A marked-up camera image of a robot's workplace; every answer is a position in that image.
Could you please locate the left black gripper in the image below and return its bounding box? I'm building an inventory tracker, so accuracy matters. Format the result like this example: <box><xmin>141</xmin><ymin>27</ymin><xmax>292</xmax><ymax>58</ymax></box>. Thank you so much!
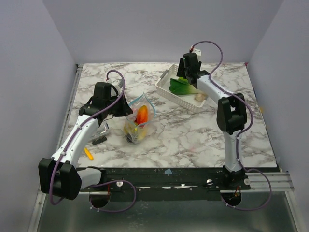
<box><xmin>105</xmin><ymin>93</ymin><xmax>134</xmax><ymax>117</ymax></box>

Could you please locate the green toy bok choy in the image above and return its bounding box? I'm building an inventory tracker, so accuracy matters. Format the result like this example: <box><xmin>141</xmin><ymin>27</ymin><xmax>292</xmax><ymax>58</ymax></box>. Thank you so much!
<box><xmin>169</xmin><ymin>77</ymin><xmax>206</xmax><ymax>95</ymax></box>

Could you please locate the white perforated plastic basket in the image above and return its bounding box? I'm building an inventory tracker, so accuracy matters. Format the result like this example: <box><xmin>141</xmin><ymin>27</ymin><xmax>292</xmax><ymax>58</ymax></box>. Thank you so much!
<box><xmin>155</xmin><ymin>64</ymin><xmax>208</xmax><ymax>113</ymax></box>

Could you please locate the orange yellow toy mango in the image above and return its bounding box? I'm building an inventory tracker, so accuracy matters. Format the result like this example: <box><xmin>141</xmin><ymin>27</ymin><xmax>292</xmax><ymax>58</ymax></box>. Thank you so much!
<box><xmin>135</xmin><ymin>105</ymin><xmax>148</xmax><ymax>125</ymax></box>

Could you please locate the clear zip top bag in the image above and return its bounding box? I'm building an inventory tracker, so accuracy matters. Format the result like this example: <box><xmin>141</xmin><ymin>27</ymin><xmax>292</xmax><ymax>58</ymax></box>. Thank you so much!
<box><xmin>123</xmin><ymin>93</ymin><xmax>156</xmax><ymax>144</ymax></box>

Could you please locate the yellow toy banana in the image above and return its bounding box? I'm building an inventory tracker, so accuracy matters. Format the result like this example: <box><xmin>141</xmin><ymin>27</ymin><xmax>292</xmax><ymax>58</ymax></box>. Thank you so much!
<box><xmin>136</xmin><ymin>127</ymin><xmax>148</xmax><ymax>142</ymax></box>

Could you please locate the yellow toy lemon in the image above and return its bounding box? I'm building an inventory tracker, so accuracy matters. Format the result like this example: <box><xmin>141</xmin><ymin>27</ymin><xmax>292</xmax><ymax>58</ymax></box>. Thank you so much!
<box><xmin>124</xmin><ymin>122</ymin><xmax>132</xmax><ymax>134</ymax></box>

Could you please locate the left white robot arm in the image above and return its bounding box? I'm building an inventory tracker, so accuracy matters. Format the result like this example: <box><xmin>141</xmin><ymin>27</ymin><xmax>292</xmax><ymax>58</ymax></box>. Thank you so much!
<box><xmin>38</xmin><ymin>82</ymin><xmax>133</xmax><ymax>200</ymax></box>

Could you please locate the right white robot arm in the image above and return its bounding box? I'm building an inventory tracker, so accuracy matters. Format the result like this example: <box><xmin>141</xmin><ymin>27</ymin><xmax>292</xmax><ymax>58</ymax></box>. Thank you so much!
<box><xmin>177</xmin><ymin>52</ymin><xmax>247</xmax><ymax>189</ymax></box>

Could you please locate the beige toy garlic bulb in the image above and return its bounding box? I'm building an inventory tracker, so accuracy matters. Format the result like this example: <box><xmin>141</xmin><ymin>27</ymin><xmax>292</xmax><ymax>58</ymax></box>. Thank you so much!
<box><xmin>195</xmin><ymin>93</ymin><xmax>207</xmax><ymax>102</ymax></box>

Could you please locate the black comb-like part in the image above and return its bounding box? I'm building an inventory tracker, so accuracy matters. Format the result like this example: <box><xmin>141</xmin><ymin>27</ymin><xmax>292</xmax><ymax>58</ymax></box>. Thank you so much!
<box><xmin>92</xmin><ymin>135</ymin><xmax>107</xmax><ymax>145</ymax></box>

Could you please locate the yellow marker pen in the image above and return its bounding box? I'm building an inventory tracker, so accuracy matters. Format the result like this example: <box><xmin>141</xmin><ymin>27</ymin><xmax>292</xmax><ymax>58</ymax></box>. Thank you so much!
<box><xmin>84</xmin><ymin>147</ymin><xmax>94</xmax><ymax>160</ymax></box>

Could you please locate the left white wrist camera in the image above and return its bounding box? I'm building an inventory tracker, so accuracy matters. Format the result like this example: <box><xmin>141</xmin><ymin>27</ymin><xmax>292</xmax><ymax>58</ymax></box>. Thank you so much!
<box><xmin>107</xmin><ymin>79</ymin><xmax>124</xmax><ymax>89</ymax></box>

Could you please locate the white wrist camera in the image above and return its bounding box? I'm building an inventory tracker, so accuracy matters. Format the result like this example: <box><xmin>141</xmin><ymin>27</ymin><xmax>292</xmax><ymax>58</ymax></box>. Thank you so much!
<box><xmin>190</xmin><ymin>48</ymin><xmax>202</xmax><ymax>59</ymax></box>
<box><xmin>107</xmin><ymin>79</ymin><xmax>124</xmax><ymax>89</ymax></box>

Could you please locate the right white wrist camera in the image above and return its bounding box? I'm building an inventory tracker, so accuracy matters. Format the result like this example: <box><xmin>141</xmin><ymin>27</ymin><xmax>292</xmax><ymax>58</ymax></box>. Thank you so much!
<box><xmin>190</xmin><ymin>48</ymin><xmax>202</xmax><ymax>59</ymax></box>

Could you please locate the aluminium frame rail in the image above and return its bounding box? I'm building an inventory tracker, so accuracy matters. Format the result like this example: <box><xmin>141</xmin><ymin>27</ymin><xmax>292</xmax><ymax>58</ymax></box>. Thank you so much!
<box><xmin>55</xmin><ymin>63</ymin><xmax>84</xmax><ymax>152</ymax></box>

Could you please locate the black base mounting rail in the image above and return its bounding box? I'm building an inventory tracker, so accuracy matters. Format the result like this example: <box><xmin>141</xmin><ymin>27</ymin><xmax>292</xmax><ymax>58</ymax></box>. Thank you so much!
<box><xmin>81</xmin><ymin>168</ymin><xmax>250</xmax><ymax>202</ymax></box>

